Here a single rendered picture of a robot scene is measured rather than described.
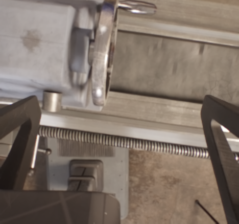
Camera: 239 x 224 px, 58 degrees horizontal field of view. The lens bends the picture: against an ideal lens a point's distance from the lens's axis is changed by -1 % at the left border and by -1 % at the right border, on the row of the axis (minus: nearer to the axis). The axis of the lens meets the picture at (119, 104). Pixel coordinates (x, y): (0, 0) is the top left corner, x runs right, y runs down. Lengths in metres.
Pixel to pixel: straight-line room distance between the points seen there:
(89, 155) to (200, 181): 0.89
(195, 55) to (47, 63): 0.60
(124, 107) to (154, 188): 1.14
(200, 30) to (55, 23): 0.48
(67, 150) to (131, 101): 0.78
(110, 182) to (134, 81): 0.80
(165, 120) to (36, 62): 0.48
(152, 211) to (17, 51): 1.64
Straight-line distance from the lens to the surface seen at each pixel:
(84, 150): 1.40
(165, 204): 1.87
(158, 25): 0.74
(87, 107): 0.64
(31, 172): 1.05
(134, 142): 0.87
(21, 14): 0.45
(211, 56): 0.90
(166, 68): 0.86
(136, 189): 1.79
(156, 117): 0.75
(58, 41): 0.42
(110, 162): 1.41
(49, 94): 0.52
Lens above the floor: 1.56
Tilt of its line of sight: 82 degrees down
